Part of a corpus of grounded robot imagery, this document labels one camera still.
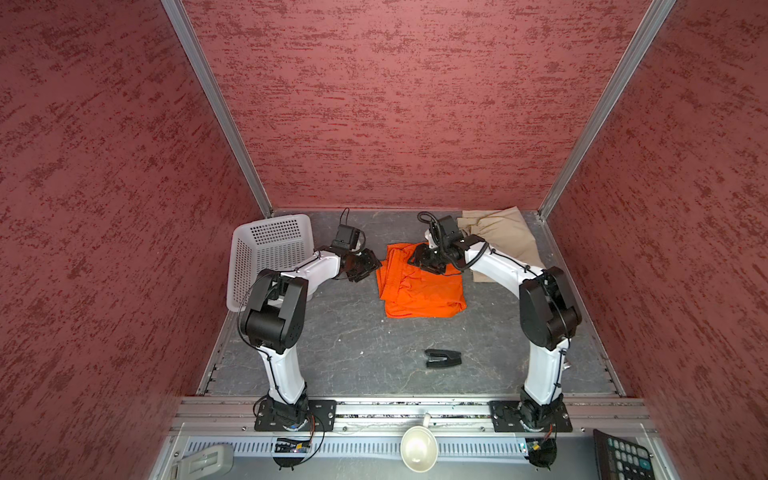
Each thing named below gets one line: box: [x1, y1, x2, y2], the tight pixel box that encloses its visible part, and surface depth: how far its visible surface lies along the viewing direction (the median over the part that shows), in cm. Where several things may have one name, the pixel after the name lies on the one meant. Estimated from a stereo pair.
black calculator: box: [593, 429, 655, 480], surface depth 69 cm
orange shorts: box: [376, 242, 467, 318], surface depth 94 cm
